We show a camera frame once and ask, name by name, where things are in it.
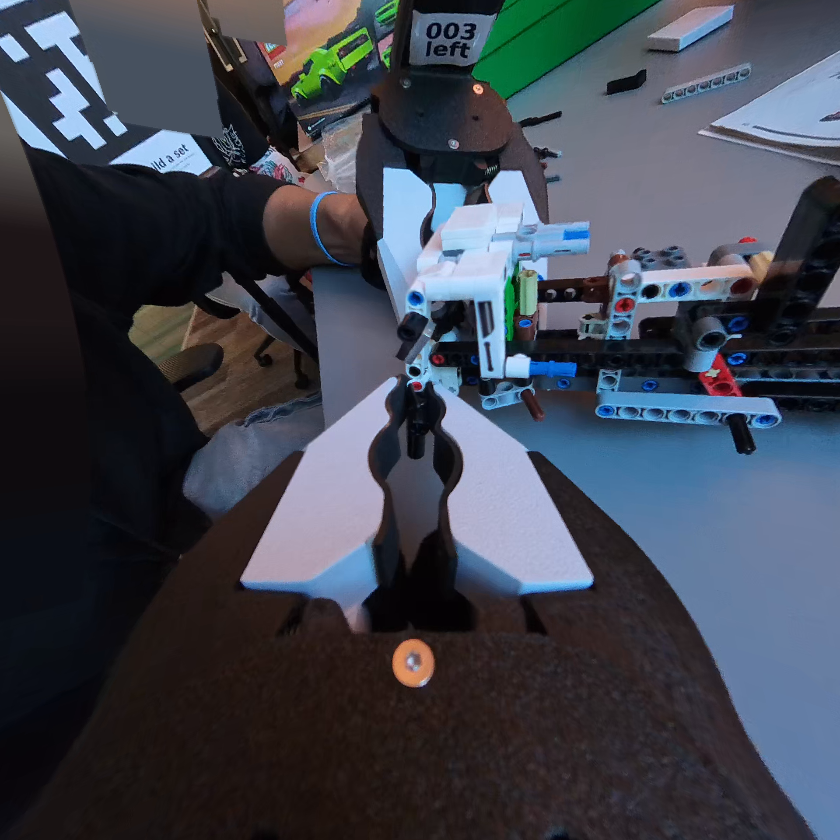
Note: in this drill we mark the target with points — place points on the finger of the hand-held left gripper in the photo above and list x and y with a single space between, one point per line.
518 193
400 216

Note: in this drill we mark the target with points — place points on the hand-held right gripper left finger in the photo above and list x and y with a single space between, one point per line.
315 525

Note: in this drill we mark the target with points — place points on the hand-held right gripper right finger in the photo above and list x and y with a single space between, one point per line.
518 525

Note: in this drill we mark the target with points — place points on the lego truck chassis model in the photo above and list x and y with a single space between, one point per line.
485 262

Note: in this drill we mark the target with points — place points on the black lego pin assembly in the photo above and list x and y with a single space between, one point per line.
415 426

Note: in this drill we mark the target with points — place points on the small black lego connector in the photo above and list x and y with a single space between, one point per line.
548 153

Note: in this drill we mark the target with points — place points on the green car lego box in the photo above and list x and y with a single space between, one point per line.
328 72

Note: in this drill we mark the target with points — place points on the black angled lego piece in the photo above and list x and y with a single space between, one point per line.
623 84

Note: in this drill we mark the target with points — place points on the grey lego beam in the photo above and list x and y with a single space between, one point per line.
705 83

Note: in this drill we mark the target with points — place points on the white lego panel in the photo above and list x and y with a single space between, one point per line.
689 27

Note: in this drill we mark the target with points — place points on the lego instruction booklet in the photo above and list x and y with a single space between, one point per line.
787 111

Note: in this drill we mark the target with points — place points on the clear plastic bag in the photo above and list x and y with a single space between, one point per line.
341 157

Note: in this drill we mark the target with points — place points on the blue wristband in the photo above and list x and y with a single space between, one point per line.
312 223

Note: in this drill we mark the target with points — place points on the person's leg in jeans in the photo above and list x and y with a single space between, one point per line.
249 453

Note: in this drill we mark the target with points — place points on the green plastic bin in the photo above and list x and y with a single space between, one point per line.
544 46

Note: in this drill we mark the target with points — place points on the black office chair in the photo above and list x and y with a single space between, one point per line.
282 367
197 364

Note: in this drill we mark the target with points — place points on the black framed marker sign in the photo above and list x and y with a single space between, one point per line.
52 85

